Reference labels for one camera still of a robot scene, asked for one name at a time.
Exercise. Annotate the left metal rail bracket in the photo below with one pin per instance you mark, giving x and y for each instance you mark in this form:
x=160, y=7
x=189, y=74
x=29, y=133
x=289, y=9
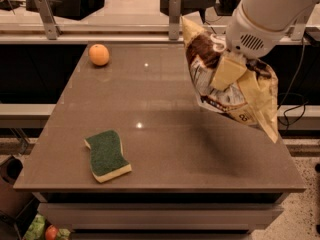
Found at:
x=52, y=30

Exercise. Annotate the metal rail bracket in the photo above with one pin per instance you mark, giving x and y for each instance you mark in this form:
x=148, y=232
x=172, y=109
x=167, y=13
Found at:
x=299, y=24
x=52, y=30
x=174, y=19

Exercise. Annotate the right metal rail bracket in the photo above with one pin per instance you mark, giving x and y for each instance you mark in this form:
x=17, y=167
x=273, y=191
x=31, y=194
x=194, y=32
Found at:
x=299, y=24

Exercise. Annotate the orange fruit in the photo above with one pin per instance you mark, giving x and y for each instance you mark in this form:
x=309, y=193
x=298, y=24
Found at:
x=99, y=54

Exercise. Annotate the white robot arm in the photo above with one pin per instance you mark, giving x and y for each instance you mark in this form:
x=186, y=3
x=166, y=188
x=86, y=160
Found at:
x=276, y=15

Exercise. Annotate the dark bin at left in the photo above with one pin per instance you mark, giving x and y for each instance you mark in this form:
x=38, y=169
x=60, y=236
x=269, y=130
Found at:
x=10, y=170

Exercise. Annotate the green yellow sponge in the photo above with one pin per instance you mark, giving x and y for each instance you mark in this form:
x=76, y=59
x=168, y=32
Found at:
x=106, y=156

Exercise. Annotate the red tomato below table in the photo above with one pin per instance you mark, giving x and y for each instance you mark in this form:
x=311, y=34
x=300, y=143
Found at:
x=51, y=233

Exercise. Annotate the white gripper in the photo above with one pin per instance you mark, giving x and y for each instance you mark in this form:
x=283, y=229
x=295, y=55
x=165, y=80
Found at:
x=250, y=37

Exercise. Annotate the metal guard rail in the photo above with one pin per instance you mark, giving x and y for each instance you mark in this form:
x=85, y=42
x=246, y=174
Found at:
x=25, y=35

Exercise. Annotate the brown yellow chip bag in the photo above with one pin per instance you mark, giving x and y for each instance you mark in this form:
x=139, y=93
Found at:
x=251, y=100

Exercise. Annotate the middle metal rail bracket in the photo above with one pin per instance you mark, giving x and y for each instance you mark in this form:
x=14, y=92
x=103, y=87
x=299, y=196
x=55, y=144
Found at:
x=174, y=19

